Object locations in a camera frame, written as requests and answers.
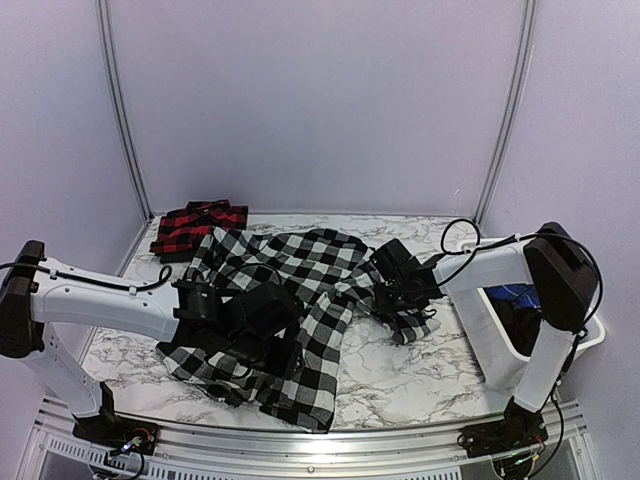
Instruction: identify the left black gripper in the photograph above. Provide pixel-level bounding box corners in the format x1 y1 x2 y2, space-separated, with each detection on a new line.
225 332 306 381

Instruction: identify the black white plaid shirt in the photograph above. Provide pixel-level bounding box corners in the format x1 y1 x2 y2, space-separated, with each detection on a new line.
156 228 433 433

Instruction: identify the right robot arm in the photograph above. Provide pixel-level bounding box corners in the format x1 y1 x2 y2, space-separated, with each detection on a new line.
372 222 602 448

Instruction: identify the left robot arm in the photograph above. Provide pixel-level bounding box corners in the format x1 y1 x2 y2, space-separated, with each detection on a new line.
1 240 301 445

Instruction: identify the white plastic bin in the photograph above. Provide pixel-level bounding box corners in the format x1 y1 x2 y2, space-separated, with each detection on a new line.
435 224 603 401

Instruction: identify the black garment in bin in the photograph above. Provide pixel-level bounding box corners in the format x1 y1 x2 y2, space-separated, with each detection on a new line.
493 301 542 357

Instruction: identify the blue plaid shirt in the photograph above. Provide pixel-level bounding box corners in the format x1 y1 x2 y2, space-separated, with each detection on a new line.
485 284 541 310

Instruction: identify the red black plaid shirt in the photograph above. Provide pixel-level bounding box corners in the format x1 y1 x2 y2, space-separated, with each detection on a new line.
149 200 249 263

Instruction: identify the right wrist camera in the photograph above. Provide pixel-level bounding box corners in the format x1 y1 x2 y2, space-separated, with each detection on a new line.
371 239 420 286

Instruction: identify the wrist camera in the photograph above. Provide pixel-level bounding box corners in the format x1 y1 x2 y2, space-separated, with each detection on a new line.
371 239 420 286
241 283 301 337

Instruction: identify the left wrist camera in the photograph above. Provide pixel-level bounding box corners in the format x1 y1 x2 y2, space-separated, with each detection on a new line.
241 283 301 337

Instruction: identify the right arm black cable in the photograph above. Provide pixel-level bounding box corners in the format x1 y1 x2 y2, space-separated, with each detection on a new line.
439 217 601 341

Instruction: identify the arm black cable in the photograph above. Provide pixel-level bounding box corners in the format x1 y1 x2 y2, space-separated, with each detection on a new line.
0 262 174 301
439 217 601 341

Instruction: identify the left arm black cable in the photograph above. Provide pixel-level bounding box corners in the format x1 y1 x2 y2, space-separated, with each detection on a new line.
0 262 174 301

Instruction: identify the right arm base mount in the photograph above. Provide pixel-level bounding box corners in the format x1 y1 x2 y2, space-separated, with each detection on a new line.
457 397 549 458

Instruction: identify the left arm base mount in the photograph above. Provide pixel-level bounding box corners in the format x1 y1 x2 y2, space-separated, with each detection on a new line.
73 382 160 455

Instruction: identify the aluminium front frame rail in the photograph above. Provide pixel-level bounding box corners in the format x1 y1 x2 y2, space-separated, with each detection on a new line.
19 394 601 480

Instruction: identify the right aluminium corner post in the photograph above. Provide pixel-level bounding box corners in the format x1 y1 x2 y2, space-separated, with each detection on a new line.
473 0 539 226

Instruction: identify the aluminium corner post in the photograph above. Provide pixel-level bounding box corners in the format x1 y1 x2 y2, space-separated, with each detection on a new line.
96 0 154 221
473 0 539 226

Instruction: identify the left aluminium corner post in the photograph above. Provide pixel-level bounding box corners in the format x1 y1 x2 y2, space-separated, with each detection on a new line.
96 0 154 221

